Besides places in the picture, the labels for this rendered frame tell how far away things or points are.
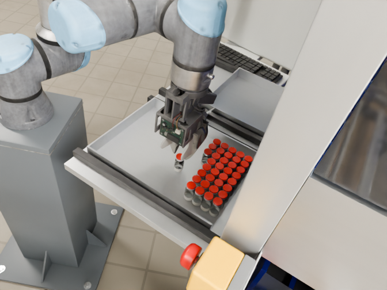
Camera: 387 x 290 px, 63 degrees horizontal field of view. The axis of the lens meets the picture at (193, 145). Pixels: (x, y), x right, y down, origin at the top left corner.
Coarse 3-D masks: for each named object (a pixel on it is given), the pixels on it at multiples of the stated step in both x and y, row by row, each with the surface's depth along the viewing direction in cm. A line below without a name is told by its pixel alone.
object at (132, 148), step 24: (144, 120) 87; (96, 144) 75; (120, 144) 79; (144, 144) 81; (240, 144) 82; (120, 168) 70; (144, 168) 75; (168, 168) 76; (192, 168) 78; (168, 192) 71; (192, 216) 65; (216, 216) 69
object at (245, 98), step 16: (240, 80) 109; (256, 80) 108; (224, 96) 101; (240, 96) 103; (256, 96) 104; (272, 96) 105; (224, 112) 90; (240, 112) 96; (256, 112) 98; (272, 112) 99; (256, 128) 87
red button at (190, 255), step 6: (192, 246) 49; (198, 246) 49; (186, 252) 48; (192, 252) 48; (198, 252) 48; (180, 258) 49; (186, 258) 48; (192, 258) 47; (186, 264) 48; (192, 264) 49
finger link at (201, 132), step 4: (204, 120) 64; (204, 124) 64; (200, 128) 64; (204, 128) 64; (196, 132) 65; (200, 132) 65; (204, 132) 64; (200, 136) 66; (204, 136) 65; (200, 140) 67; (200, 144) 68; (196, 148) 68
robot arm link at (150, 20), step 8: (136, 0) 48; (144, 0) 49; (152, 0) 50; (160, 0) 50; (168, 0) 49; (136, 8) 48; (144, 8) 49; (152, 8) 50; (160, 8) 50; (144, 16) 49; (152, 16) 50; (160, 16) 50; (144, 24) 50; (152, 24) 51; (160, 24) 51; (144, 32) 51; (152, 32) 54; (160, 32) 52
